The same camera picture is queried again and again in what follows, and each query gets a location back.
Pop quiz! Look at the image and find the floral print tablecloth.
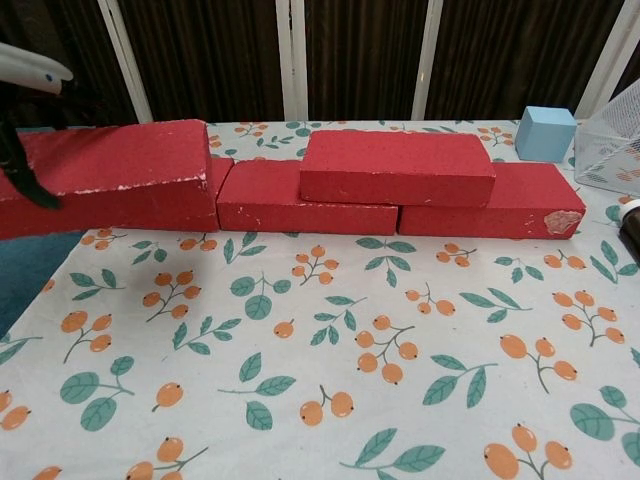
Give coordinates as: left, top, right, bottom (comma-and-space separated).
0, 119, 640, 480

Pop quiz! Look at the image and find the brown medicine bottle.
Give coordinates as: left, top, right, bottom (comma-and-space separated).
618, 197, 640, 241

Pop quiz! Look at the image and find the light blue cube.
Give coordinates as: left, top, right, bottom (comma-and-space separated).
514, 105, 576, 164

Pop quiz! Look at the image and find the red brick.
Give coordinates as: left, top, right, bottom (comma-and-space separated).
216, 159, 400, 236
0, 118, 221, 241
397, 160, 586, 241
207, 156, 235, 202
299, 128, 497, 209

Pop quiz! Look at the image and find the teal table cover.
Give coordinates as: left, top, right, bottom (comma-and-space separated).
0, 227, 87, 341

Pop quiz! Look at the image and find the clear mesh basket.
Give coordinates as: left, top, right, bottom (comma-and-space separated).
572, 79, 640, 194

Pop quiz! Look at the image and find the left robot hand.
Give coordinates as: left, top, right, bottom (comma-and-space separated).
0, 42, 75, 210

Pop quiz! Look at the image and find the white metal frame post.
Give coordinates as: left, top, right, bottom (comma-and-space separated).
274, 0, 309, 121
579, 0, 632, 121
97, 0, 155, 124
410, 0, 448, 121

